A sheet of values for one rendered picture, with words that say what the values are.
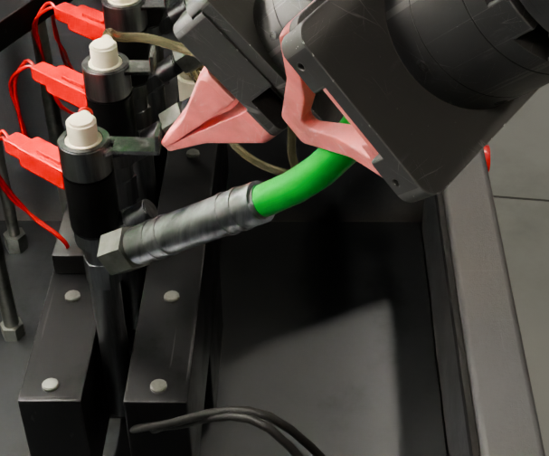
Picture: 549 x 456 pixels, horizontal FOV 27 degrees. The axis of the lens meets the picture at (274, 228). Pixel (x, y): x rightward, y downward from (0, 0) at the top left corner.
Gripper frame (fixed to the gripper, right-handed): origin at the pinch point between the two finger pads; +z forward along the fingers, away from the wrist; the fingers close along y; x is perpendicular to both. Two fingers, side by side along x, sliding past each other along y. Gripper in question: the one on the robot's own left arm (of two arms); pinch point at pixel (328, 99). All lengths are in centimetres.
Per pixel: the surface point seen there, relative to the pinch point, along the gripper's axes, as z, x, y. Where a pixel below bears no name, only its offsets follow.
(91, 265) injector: 25.7, 0.8, 3.5
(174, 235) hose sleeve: 8.4, 0.8, 5.2
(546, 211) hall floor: 151, 67, -116
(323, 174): 0.7, 2.1, 1.9
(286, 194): 2.7, 2.0, 2.7
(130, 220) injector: 22.6, 0.1, 1.1
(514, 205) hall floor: 155, 62, -114
